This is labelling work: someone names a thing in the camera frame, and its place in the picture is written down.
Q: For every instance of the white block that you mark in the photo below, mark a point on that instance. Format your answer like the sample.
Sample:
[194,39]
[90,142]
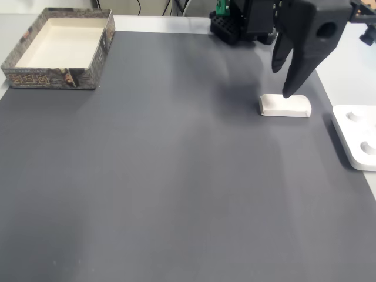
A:
[285,107]

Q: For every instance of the patterned cardboard box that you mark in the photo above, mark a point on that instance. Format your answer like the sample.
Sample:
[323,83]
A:
[58,50]

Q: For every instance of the green clamp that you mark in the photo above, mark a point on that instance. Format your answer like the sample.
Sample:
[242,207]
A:
[222,7]

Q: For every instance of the white plate with round dimples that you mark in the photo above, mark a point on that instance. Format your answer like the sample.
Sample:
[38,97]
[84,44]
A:
[357,138]

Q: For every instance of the grey table mat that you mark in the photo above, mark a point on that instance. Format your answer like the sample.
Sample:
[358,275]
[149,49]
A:
[164,164]

